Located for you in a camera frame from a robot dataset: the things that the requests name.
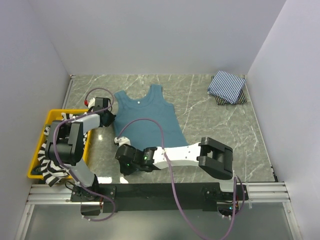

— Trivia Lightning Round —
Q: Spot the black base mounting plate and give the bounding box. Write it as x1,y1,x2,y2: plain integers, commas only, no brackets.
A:
70,182,249,216

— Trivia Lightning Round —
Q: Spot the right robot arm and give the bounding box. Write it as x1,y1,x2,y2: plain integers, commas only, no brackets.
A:
114,137,237,200

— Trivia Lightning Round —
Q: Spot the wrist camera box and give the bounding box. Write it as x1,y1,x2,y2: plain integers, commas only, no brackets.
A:
114,136,131,147
84,97,96,109

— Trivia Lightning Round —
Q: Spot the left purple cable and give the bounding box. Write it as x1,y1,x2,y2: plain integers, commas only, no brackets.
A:
53,87,117,222

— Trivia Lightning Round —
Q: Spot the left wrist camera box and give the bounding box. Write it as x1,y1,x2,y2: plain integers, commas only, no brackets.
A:
84,97,96,109

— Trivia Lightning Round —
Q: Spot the dark striped folded garment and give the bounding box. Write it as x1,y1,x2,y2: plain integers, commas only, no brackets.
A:
214,90,247,106

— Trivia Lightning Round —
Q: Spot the aluminium rail frame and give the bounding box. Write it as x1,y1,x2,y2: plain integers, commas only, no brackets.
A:
26,182,291,205

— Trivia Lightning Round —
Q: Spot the blue white striped folded garment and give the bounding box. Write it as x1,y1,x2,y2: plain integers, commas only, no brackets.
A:
207,70,246,104

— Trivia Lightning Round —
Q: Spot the black white striped garment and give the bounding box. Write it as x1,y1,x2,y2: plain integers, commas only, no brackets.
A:
37,112,92,187

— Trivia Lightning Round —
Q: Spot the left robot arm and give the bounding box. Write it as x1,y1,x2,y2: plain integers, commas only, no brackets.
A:
44,97,116,201

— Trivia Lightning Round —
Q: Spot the yellow plastic bin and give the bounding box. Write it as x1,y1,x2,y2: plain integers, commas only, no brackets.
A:
27,109,87,180

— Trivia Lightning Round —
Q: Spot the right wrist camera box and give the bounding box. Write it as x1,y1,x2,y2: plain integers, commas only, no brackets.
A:
114,136,131,147

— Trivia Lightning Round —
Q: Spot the teal ribbed tank top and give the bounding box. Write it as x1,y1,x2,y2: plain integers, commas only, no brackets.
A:
113,84,188,150

